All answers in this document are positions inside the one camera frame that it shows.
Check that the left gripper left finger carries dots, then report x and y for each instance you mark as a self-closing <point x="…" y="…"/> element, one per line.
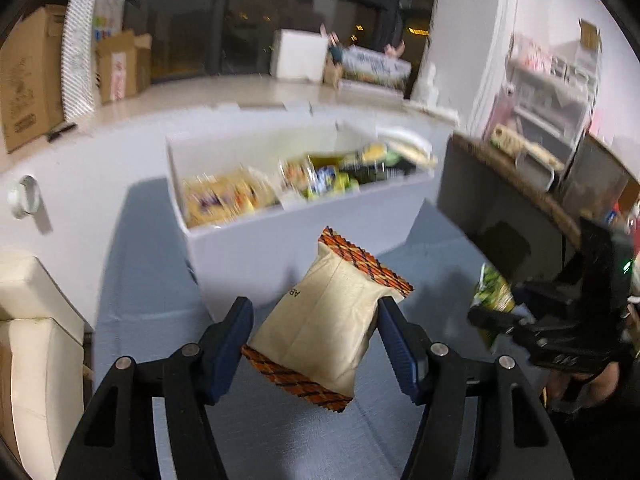
<point x="221" y="346"/>

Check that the white tape roll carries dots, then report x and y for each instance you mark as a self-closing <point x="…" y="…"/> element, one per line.
<point x="24" y="199"/>

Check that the black scissors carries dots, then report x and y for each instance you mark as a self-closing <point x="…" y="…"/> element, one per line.
<point x="59" y="131"/>

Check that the yellow green-pea snack bag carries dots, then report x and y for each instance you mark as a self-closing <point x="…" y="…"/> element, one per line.
<point x="216" y="200"/>

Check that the cream sofa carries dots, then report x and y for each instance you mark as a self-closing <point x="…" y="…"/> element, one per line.
<point x="41" y="366"/>

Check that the clear drawer organizer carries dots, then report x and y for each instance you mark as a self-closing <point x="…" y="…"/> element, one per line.
<point x="547" y="100"/>

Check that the large cardboard box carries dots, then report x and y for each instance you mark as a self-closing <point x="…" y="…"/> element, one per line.
<point x="31" y="98"/>

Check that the beige orange-edged biscuit pack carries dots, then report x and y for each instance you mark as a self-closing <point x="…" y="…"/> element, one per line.
<point x="316" y="336"/>

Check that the right hand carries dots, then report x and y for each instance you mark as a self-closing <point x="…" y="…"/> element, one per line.
<point x="595" y="384"/>

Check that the green triangular snack packet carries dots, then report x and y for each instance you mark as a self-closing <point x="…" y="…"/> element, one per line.
<point x="492" y="294"/>

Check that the white dotted paper bag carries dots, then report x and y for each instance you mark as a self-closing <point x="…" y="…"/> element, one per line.
<point x="86" y="23"/>

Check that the white storage box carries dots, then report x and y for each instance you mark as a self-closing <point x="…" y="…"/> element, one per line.
<point x="261" y="255"/>

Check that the black potato chips bag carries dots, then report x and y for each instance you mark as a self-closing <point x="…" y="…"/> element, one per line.
<point x="376" y="162"/>

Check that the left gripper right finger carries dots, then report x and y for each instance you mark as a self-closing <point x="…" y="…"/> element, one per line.
<point x="405" y="348"/>

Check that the dark wooden side table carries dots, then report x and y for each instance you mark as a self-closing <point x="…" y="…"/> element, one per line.
<point x="523" y="232"/>

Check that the printed landscape carton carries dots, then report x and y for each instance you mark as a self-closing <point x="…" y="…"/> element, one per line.
<point x="365" y="68"/>

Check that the white foam box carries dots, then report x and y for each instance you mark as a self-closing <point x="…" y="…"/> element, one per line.
<point x="298" y="56"/>

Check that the blue grey table cloth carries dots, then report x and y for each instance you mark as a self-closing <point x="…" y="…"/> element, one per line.
<point x="150" y="306"/>

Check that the small cardboard box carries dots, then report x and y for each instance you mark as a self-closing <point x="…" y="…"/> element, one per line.
<point x="124" y="65"/>

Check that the white plastic bottle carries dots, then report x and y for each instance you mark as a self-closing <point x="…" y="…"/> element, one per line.
<point x="424" y="90"/>

